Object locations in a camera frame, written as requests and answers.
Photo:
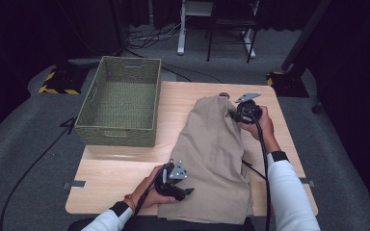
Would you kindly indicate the grey round stand base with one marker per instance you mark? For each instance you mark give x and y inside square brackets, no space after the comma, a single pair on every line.
[83,61]

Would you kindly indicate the small black caster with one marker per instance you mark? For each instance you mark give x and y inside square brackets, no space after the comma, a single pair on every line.
[317,108]

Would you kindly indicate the black yellow striped stand base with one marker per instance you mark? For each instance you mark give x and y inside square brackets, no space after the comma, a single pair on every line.
[64,82]
[289,85]

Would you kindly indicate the dark slanted pole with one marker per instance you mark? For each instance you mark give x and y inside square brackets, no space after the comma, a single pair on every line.
[305,32]

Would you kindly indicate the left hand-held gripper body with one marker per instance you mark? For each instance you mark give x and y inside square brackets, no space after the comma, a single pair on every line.
[170,179]

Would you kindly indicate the white desk frame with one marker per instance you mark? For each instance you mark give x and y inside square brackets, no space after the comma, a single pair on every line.
[181,35]

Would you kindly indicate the green woven basket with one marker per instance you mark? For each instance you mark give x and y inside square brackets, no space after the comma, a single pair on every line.
[118,102]

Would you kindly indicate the person's lap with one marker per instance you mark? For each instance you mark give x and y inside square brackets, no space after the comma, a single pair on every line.
[186,227]

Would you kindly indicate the person's left hand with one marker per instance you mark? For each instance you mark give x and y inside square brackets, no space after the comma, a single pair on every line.
[151,195]

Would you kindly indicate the grey tape piece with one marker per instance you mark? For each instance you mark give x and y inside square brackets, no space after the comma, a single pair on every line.
[78,184]
[310,183]

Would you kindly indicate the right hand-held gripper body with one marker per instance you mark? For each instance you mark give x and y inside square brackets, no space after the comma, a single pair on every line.
[249,112]

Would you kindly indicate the black chair frame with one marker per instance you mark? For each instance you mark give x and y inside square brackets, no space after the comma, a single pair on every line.
[209,41]

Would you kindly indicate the person's right hand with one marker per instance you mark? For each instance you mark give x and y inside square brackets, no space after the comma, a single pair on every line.
[266,131]

